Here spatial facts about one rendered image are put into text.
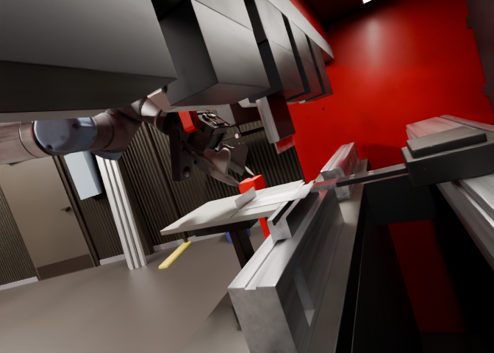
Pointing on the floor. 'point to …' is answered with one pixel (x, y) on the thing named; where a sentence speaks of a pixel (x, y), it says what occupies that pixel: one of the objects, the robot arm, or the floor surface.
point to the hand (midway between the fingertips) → (240, 180)
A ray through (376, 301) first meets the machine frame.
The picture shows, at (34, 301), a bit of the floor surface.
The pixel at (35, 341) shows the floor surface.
